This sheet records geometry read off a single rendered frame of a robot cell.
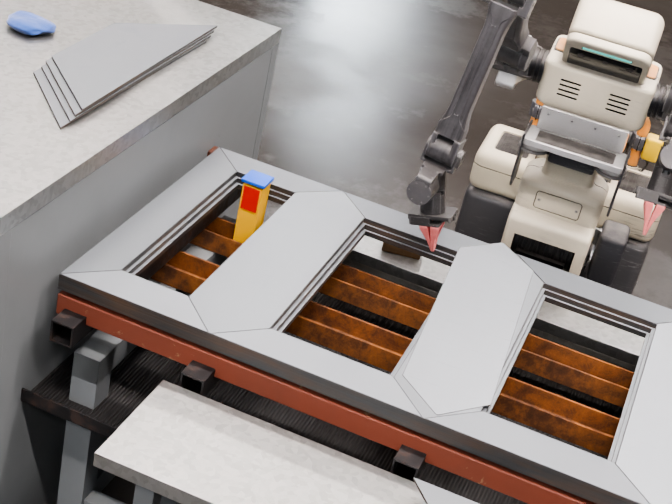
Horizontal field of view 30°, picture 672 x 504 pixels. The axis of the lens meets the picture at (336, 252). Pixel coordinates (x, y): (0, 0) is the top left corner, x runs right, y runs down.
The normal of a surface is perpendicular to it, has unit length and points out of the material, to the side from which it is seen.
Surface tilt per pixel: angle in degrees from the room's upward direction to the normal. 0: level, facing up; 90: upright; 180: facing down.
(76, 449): 90
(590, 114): 98
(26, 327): 90
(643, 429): 0
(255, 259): 0
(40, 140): 0
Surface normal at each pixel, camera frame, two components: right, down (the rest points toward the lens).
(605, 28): -0.07, -0.33
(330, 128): 0.20, -0.84
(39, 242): 0.91, 0.34
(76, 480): -0.35, 0.41
